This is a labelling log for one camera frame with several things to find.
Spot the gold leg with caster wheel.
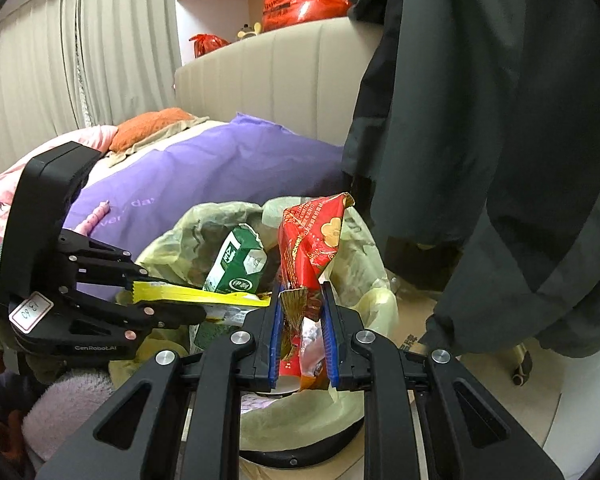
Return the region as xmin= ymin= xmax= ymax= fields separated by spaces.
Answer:
xmin=510 ymin=342 xmax=533 ymax=387

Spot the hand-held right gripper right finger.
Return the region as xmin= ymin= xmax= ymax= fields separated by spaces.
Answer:
xmin=320 ymin=280 xmax=566 ymax=480

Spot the green milk carton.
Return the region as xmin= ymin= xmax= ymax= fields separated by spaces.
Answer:
xmin=201 ymin=224 xmax=269 ymax=296

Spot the large red plastic bag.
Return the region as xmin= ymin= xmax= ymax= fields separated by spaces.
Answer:
xmin=261 ymin=0 xmax=352 ymax=32

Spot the purple blanket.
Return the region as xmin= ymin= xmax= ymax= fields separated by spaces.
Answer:
xmin=62 ymin=112 xmax=351 ymax=306

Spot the grey pleated curtain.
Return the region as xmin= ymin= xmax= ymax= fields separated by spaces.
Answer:
xmin=0 ymin=0 xmax=183 ymax=186

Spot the beige padded headboard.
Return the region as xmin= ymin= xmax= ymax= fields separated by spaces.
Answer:
xmin=173 ymin=16 xmax=381 ymax=148

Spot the red snack wrapper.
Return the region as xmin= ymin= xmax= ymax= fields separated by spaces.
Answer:
xmin=277 ymin=192 xmax=356 ymax=393

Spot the orange pillow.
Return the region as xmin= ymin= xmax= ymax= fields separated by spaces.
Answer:
xmin=109 ymin=107 xmax=193 ymax=153

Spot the yellow-green trash bag bin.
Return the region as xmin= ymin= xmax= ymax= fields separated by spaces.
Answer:
xmin=107 ymin=200 xmax=398 ymax=453

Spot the black trash bin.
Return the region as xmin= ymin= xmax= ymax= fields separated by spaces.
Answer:
xmin=240 ymin=410 xmax=366 ymax=468

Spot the yellow snack wrapper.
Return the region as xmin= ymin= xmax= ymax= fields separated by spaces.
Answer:
xmin=116 ymin=280 xmax=272 ymax=308

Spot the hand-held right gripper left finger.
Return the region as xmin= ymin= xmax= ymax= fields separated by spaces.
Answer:
xmin=35 ymin=280 xmax=283 ymax=480

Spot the pale pink fluffy blanket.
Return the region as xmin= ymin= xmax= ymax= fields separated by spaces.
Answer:
xmin=22 ymin=367 xmax=113 ymax=461

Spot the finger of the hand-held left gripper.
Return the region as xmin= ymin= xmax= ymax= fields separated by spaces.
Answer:
xmin=62 ymin=295 xmax=208 ymax=338
xmin=57 ymin=229 xmax=203 ymax=293

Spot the dark grey jacket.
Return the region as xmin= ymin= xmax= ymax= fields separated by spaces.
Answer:
xmin=341 ymin=0 xmax=600 ymax=361

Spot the small red plastic bag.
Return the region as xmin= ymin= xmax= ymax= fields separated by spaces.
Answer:
xmin=189 ymin=33 xmax=230 ymax=58

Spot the pink caterpillar toy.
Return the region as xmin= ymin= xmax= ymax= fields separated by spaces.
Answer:
xmin=75 ymin=200 xmax=113 ymax=236

